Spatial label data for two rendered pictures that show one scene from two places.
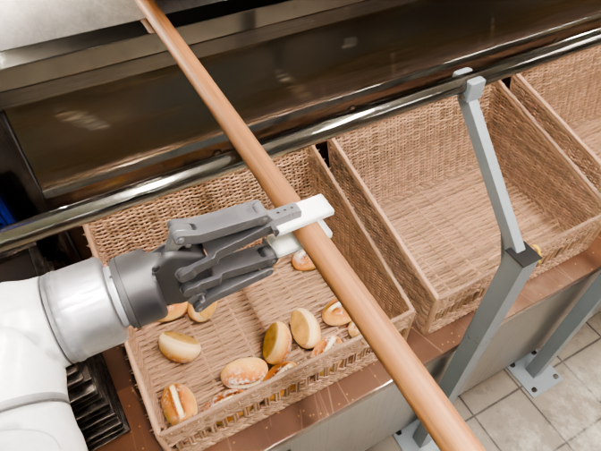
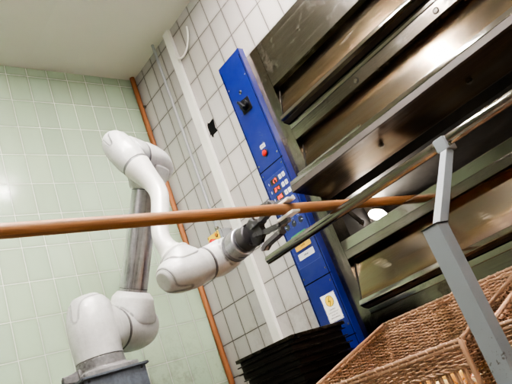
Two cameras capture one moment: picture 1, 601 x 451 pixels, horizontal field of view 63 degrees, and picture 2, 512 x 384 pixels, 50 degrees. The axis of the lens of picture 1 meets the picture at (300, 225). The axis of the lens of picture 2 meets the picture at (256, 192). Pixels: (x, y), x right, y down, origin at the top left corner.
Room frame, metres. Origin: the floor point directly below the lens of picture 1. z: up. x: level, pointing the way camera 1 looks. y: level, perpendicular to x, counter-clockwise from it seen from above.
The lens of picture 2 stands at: (-0.12, -1.37, 0.75)
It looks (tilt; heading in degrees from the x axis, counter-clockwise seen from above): 20 degrees up; 73
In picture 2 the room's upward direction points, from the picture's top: 21 degrees counter-clockwise
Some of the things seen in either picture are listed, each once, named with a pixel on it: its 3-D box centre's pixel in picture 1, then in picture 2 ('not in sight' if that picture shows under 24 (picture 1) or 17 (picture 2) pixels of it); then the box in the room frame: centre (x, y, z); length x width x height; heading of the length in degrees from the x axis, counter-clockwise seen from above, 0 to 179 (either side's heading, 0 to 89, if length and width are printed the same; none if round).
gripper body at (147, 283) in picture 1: (164, 278); (253, 233); (0.29, 0.14, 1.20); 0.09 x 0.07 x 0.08; 117
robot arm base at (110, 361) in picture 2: not in sight; (96, 369); (-0.24, 0.54, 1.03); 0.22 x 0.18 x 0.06; 24
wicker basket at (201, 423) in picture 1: (249, 282); (424, 355); (0.62, 0.11, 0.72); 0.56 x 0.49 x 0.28; 118
